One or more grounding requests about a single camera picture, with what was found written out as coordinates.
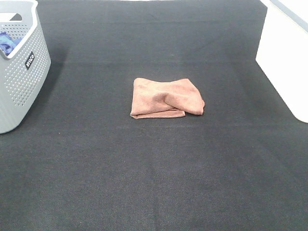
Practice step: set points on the black table mat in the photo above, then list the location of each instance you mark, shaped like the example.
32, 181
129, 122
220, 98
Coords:
80, 162

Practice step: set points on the blue cloth in basket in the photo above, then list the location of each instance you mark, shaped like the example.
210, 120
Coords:
7, 44

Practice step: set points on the brown microfibre towel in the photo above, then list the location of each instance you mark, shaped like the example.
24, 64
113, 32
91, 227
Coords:
152, 99

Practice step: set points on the grey perforated laundry basket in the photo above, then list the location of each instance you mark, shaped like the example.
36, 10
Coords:
24, 70

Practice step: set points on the white plastic bin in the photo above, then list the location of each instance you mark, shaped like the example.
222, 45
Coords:
283, 53

